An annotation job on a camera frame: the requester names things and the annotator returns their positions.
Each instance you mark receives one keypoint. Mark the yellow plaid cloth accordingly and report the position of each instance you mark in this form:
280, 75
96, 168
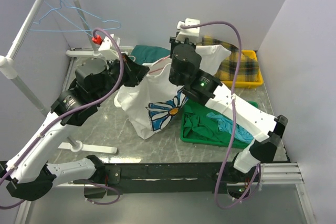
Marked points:
248, 69

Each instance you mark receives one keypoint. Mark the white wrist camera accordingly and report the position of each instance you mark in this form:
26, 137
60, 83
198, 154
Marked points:
105, 44
184, 31

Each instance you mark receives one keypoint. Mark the dark green folded pants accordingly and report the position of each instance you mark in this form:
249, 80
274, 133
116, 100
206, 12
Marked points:
148, 54

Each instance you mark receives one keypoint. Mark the green cloth in tray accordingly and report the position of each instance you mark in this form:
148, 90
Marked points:
199, 124

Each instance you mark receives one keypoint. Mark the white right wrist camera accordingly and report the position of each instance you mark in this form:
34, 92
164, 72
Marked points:
184, 31

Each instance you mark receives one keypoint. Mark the yellow plastic tray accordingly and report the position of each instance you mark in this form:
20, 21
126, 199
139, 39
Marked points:
260, 81

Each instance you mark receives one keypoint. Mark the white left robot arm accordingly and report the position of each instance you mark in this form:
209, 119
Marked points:
29, 174

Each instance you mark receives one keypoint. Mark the white clothes rack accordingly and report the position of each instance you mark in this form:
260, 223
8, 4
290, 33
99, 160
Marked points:
8, 70

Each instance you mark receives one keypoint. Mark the pink wire hanger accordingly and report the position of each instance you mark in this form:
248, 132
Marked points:
157, 66

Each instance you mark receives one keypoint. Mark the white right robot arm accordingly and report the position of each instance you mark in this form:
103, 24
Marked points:
204, 89

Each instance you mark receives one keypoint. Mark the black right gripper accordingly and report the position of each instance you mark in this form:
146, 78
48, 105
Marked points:
174, 43

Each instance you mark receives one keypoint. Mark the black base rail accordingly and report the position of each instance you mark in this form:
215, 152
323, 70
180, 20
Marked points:
130, 178

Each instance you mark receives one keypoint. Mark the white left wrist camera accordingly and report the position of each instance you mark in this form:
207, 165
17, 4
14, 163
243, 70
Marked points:
105, 44

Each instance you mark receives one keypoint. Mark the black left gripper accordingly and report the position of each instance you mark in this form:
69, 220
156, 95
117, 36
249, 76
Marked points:
134, 72

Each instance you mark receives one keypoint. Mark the light blue cloth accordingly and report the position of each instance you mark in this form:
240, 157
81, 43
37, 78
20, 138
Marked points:
226, 125

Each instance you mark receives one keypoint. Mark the white flower print t-shirt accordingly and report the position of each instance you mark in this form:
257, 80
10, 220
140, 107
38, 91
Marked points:
151, 105

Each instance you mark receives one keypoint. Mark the blue wire hanger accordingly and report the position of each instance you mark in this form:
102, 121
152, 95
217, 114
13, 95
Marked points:
73, 15
66, 5

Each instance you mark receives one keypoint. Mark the green plastic tray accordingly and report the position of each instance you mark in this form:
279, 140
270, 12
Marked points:
191, 137

